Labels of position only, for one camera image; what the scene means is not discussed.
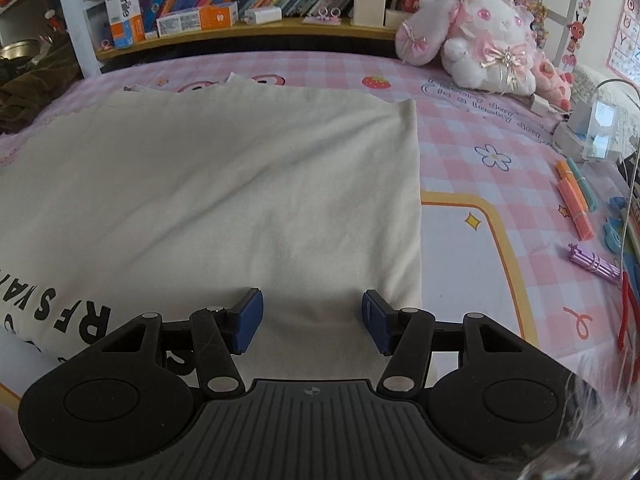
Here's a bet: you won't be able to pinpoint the wooden bookshelf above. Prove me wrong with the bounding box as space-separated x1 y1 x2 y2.
52 0 537 64

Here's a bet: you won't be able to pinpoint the cream printed t-shirt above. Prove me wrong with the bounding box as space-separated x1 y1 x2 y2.
0 74 425 396

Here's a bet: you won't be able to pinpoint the pink white plush bunny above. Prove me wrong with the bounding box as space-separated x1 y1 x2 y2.
395 0 546 97

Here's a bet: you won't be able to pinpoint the brown velvet cloth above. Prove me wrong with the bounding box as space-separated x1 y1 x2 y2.
0 42 84 134

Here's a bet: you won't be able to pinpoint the red deer wall sticker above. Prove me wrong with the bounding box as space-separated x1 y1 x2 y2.
562 0 589 72

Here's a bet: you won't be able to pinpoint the red plastic tool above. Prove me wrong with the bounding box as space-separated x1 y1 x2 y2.
616 270 640 357

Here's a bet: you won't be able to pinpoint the bundle of pastel highlighters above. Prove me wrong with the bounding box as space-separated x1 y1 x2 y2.
555 157 599 242

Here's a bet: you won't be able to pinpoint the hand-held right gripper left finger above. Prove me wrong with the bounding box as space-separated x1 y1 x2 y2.
97 287 265 395

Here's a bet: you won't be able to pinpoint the beige pen holder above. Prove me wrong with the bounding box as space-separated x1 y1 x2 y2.
351 0 389 26

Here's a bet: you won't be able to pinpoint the metal bowl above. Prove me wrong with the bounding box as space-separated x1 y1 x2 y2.
0 40 42 62

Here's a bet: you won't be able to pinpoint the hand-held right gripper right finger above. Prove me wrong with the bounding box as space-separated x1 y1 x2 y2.
362 289 538 395

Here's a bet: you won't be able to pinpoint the white charger with cable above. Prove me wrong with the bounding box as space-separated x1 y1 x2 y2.
529 94 571 122

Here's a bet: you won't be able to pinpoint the alphabet wall poster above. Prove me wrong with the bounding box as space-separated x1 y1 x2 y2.
605 0 640 82

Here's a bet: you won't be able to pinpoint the colourful bead ornament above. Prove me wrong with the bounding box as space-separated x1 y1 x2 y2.
515 0 549 52

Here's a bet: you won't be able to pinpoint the white knitted cloth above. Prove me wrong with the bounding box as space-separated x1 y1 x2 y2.
572 65 640 127

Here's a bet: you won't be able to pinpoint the flat white orange box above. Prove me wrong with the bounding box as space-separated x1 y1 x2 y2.
156 1 240 38

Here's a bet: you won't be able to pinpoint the bundle of purple pens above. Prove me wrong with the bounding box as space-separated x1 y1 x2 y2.
567 242 623 286

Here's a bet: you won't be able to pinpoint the white power adapter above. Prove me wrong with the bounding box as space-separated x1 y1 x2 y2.
244 6 282 25

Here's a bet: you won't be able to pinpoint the pink ring clips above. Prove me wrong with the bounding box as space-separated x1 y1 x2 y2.
305 7 344 25

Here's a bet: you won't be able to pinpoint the tall white orange box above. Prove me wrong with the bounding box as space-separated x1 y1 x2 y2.
103 0 147 50

